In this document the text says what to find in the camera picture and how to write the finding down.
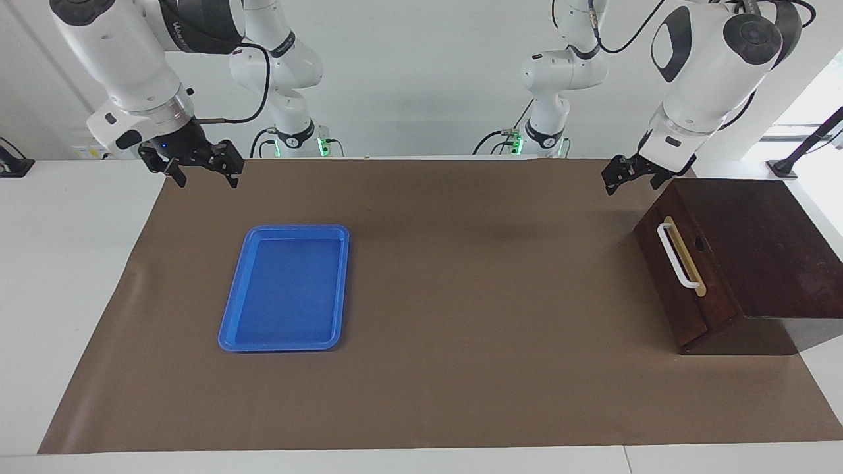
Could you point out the dark wooden cabinet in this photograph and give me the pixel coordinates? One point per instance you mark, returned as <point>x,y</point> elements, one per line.
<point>764,243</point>

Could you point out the blue plastic tray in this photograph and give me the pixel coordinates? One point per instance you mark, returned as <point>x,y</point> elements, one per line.
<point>290,289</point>

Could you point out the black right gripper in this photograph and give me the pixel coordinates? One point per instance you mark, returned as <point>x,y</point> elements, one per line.
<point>188,148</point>

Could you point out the black clamp mount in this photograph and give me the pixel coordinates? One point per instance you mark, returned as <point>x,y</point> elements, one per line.
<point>13,166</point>

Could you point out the brown table mat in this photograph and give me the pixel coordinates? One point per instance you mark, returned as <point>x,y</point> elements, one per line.
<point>461,368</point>

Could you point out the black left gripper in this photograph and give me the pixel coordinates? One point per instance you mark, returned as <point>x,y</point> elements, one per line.
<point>635,168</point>

